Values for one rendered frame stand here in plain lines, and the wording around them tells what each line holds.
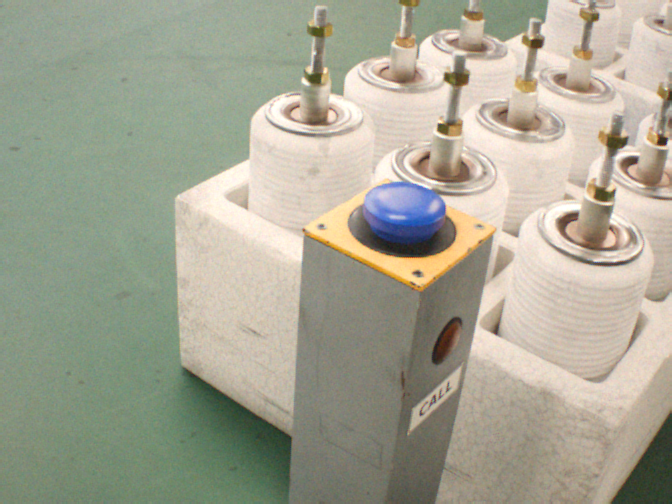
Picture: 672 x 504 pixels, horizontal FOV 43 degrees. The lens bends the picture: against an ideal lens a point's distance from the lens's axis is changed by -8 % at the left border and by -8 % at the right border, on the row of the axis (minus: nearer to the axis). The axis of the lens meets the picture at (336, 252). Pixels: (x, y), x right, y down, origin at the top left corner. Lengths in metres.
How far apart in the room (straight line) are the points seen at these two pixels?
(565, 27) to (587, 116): 0.32
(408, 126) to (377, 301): 0.35
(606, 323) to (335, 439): 0.20
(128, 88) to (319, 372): 0.94
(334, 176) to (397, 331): 0.26
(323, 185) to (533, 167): 0.16
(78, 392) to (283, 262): 0.25
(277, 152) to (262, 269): 0.09
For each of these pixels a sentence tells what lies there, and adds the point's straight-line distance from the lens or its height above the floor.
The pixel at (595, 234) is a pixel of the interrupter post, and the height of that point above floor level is 0.26.
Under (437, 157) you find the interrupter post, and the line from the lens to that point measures 0.63.
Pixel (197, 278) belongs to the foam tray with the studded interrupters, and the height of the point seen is 0.11.
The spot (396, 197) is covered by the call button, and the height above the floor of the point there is 0.33.
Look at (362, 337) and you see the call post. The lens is 0.45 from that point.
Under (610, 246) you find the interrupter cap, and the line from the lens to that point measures 0.59.
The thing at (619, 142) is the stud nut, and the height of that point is 0.32.
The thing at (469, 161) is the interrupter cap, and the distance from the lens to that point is 0.65.
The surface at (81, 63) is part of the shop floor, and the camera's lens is 1.49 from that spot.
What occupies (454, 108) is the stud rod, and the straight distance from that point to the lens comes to 0.62.
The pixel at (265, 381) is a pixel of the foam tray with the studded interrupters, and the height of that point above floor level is 0.05.
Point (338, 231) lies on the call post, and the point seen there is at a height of 0.31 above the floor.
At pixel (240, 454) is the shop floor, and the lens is 0.76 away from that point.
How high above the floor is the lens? 0.55
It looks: 34 degrees down
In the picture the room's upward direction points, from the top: 5 degrees clockwise
